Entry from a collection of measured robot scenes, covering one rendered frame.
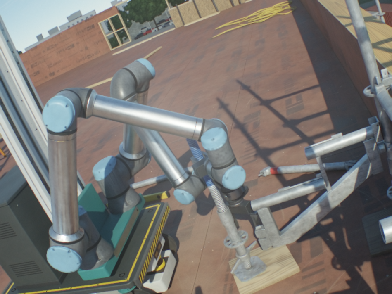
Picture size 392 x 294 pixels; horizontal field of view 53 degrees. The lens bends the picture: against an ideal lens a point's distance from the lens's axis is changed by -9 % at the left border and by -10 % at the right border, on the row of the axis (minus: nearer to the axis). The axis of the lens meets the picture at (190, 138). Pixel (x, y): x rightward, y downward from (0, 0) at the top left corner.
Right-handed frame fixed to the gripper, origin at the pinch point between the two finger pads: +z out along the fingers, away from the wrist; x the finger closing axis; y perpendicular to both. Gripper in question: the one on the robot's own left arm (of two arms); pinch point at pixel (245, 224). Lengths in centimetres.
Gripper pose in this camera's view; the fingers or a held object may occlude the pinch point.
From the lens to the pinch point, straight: 208.5
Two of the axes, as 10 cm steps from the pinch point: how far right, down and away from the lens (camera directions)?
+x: 7.1, -0.6, -7.0
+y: -5.8, 5.1, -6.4
